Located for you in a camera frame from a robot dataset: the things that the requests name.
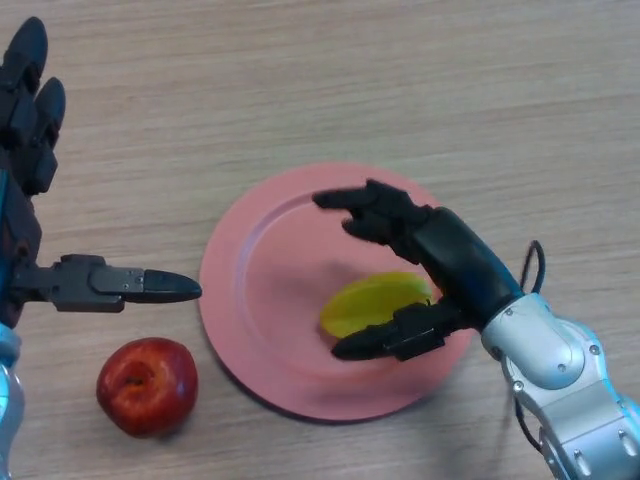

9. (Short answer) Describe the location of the red apple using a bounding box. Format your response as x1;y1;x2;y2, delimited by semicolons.
95;336;200;439

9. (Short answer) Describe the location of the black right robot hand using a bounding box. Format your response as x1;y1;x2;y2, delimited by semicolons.
312;178;525;363

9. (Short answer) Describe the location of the yellow starfruit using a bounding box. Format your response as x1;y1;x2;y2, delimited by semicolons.
319;271;434;340

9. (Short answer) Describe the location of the pink round plate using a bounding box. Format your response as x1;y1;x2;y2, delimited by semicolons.
198;161;475;425

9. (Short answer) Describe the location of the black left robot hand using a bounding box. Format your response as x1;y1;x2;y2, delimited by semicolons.
0;16;203;329

